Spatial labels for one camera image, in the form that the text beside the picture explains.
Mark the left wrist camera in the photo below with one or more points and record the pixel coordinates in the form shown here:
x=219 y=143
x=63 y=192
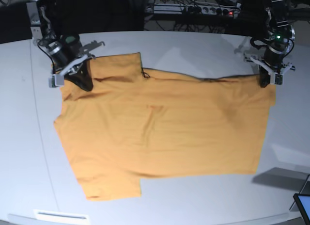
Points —
x=278 y=79

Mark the yellow T-shirt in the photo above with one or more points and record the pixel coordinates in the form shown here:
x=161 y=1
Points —
x=143 y=123

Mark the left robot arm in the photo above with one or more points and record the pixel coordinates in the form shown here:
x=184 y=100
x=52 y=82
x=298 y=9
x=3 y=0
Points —
x=277 y=46

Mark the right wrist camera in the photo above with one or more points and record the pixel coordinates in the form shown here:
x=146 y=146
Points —
x=56 y=80

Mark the white power strip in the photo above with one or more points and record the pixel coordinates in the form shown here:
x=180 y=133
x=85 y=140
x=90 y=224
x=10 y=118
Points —
x=207 y=9

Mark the tablet with blue screen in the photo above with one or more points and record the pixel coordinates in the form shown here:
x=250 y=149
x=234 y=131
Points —
x=303 y=203

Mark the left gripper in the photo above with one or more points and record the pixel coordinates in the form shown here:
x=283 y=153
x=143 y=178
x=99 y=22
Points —
x=266 y=70

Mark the grey tablet stand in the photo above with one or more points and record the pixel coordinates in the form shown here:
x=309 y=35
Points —
x=305 y=189

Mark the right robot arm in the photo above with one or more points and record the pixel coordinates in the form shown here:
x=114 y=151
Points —
x=43 y=27

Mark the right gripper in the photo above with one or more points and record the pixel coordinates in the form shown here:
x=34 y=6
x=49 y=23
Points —
x=70 y=60

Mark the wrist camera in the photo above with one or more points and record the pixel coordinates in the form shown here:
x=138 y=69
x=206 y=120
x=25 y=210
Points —
x=278 y=79
x=56 y=80

